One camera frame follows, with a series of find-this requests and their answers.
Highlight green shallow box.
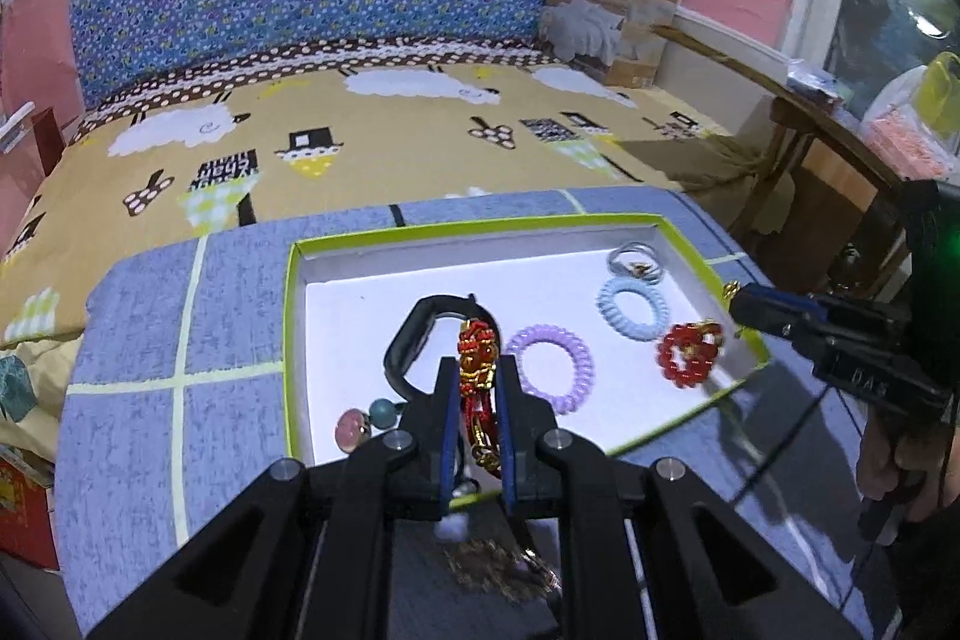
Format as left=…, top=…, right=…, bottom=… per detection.
left=285, top=211, right=772, bottom=510

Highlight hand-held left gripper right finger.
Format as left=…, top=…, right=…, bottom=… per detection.
left=499, top=355, right=863, bottom=640

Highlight clear plastic bag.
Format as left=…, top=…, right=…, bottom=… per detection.
left=787, top=62, right=841, bottom=97

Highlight black wristband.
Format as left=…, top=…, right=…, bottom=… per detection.
left=382, top=293, right=500, bottom=401

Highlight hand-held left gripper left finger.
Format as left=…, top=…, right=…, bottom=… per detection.
left=86, top=362, right=462, bottom=640

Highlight thin ring hair ties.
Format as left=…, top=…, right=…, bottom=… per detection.
left=606, top=241, right=665, bottom=281

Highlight yellow printed bed sheet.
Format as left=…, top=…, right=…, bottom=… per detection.
left=0, top=35, right=743, bottom=431

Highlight blue checked blanket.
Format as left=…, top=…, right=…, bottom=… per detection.
left=56, top=188, right=901, bottom=640

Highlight dark red box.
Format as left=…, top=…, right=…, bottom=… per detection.
left=30, top=107, right=65, bottom=176

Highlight cardboard box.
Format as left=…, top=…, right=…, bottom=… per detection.
left=540, top=0, right=692, bottom=89

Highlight red bead bracelet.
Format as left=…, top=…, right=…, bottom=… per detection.
left=658, top=321, right=725, bottom=390

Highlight gold chain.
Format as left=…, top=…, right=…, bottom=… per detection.
left=442, top=535, right=563, bottom=603

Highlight light blue spiral hair tie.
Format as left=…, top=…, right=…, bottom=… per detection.
left=596, top=276, right=671, bottom=341

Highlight yellow-green bag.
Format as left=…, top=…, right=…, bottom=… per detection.
left=919, top=50, right=960, bottom=131

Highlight white plastic bag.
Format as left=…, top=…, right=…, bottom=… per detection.
left=859, top=65, right=960, bottom=180

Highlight person's right hand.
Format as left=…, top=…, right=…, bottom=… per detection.
left=855, top=411, right=960, bottom=525

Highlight red gold bracelet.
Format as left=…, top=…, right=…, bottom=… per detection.
left=456, top=319, right=503, bottom=480

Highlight bead hair tie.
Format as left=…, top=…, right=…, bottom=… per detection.
left=336, top=396, right=410, bottom=457

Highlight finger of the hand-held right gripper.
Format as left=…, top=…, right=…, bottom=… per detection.
left=784, top=293, right=856, bottom=324
left=729, top=283, right=841, bottom=354

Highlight wooden table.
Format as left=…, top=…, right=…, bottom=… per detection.
left=652, top=20, right=931, bottom=303

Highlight purple spiral hair tie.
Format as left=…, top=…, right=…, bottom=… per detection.
left=504, top=325, right=596, bottom=416

